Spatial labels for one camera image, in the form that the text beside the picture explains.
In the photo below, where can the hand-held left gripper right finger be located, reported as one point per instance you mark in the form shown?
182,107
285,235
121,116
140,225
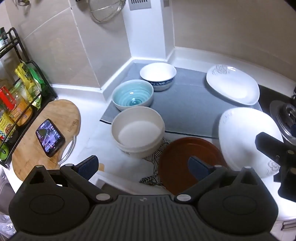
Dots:
198,168

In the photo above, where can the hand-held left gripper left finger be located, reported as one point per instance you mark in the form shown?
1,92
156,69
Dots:
87,166

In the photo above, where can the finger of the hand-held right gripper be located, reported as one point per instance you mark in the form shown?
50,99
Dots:
288,183
270,146

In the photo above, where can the brown round plate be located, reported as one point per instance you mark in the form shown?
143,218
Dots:
175,160

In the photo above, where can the large white plate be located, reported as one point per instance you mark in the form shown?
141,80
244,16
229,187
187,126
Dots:
240,134

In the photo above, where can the large cream bowl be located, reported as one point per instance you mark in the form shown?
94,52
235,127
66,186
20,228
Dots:
138,134

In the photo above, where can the white plate with embossed flower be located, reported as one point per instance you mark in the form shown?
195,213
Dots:
231,85

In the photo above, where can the teal glazed bowl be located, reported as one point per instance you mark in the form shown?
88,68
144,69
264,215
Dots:
133,95

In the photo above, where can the white bowl with blue pattern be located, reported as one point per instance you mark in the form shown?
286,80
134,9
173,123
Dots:
157,71

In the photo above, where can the gas stove burner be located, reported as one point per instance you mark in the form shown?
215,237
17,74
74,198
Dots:
277,111

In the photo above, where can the black and white striped cloth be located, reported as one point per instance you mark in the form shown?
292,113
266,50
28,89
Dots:
151,162

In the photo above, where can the black smartphone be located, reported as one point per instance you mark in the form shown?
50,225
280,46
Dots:
49,138

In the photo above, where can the black glass cooktop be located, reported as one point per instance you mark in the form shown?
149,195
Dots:
266,95

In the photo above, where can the wooden cutting board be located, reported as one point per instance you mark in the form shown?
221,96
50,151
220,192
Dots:
60,115

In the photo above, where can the grey dish mat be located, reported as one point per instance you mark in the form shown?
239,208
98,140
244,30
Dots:
189,109

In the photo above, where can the yellow jar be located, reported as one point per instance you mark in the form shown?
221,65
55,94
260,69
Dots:
20,109

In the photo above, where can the yellow box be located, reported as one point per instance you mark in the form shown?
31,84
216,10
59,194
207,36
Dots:
5,126

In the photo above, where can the green packet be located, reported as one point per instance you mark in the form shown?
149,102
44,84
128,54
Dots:
37,81

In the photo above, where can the jar with red lid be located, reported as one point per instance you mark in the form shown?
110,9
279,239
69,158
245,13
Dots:
7,97

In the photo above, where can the yellow packet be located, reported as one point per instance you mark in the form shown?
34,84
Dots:
23,76

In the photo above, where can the metal mesh strainer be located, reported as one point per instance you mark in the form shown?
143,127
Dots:
104,14

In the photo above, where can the metal wall vent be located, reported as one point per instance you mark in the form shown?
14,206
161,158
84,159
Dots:
140,4

